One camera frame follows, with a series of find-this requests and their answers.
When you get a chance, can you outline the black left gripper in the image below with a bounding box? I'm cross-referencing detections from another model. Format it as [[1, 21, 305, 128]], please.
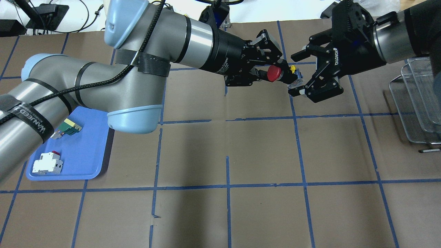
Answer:
[[207, 29, 283, 87]]

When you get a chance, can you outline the blue plastic tray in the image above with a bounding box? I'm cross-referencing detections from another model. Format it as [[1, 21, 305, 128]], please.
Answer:
[[25, 107, 109, 182]]

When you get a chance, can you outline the white circuit breaker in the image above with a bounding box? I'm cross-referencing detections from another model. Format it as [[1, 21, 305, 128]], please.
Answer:
[[32, 151, 63, 175]]

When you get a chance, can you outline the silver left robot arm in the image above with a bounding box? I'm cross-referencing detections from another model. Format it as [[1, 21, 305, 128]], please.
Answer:
[[0, 0, 290, 181]]

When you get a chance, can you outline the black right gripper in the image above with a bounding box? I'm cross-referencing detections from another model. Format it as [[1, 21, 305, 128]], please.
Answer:
[[288, 0, 386, 103]]

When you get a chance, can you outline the red emergency stop button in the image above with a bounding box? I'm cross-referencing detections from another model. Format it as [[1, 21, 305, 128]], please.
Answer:
[[267, 65, 304, 88]]

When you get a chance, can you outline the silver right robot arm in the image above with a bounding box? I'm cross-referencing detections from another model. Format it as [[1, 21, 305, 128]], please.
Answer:
[[288, 0, 441, 103]]

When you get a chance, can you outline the silver wire mesh shelf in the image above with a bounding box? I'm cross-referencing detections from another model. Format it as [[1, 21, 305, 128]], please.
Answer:
[[389, 57, 441, 153]]

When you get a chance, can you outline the black device with cables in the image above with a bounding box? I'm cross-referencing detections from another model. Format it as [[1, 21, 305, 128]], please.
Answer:
[[12, 0, 70, 31]]

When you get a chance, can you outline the green yellow terminal block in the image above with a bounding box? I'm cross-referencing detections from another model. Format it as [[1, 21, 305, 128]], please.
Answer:
[[50, 119, 83, 140]]

